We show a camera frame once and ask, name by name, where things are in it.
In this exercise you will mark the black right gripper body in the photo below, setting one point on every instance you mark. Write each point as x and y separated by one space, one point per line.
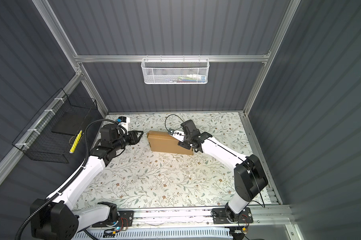
186 142

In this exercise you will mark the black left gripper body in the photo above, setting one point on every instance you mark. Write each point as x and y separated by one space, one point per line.
123 140

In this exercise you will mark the brown cardboard box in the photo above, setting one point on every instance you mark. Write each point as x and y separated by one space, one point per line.
164 143

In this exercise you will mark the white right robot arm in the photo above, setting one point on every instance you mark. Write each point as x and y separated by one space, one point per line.
249 176

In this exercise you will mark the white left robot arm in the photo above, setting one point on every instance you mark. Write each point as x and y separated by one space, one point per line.
54 218

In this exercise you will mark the yellow marker pen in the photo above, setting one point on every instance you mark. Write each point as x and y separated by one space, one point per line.
76 142

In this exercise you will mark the items in white basket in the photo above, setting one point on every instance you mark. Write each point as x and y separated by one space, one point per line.
191 79

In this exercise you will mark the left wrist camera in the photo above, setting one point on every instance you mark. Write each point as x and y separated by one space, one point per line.
124 121

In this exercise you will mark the black wire mesh basket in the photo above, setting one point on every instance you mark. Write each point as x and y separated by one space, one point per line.
51 136

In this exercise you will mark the white wire mesh basket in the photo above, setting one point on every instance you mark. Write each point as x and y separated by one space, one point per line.
157 72

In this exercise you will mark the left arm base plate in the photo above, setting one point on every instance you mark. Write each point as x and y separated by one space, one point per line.
125 220

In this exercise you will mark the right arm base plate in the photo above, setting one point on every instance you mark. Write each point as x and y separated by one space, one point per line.
223 216

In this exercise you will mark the white perforated front rail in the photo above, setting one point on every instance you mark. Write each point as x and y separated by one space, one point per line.
164 234

